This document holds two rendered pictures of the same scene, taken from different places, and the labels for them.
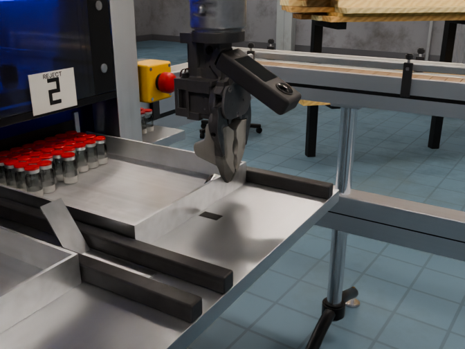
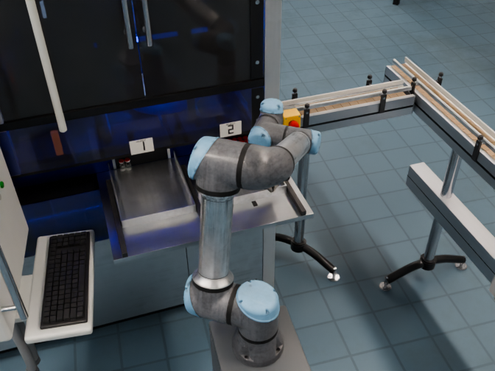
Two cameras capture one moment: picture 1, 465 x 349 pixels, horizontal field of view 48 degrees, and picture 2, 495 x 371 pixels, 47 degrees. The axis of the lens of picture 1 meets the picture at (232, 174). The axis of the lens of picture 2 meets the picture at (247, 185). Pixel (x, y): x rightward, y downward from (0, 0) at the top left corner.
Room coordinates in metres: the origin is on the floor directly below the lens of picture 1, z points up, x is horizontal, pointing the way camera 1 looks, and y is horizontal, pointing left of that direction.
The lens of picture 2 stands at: (-0.55, -0.97, 2.24)
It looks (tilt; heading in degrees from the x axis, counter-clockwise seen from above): 39 degrees down; 41
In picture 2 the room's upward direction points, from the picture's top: 1 degrees counter-clockwise
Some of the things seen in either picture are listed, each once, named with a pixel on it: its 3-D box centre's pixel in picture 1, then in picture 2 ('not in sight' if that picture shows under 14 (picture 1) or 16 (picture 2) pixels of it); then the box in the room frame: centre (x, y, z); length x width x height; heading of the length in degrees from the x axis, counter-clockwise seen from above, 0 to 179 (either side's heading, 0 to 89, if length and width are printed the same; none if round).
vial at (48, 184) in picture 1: (46, 176); not in sight; (0.72, 0.28, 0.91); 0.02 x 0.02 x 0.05
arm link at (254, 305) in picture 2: not in sight; (255, 308); (0.23, -0.32, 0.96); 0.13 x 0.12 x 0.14; 112
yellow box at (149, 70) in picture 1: (147, 80); (289, 118); (1.01, 0.17, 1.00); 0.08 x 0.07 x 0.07; 59
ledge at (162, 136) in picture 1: (139, 136); not in sight; (1.05, 0.19, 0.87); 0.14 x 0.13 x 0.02; 59
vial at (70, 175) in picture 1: (69, 167); not in sight; (0.76, 0.25, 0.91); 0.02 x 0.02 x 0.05
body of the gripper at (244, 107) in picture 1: (214, 75); not in sight; (0.72, 0.03, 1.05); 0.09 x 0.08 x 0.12; 59
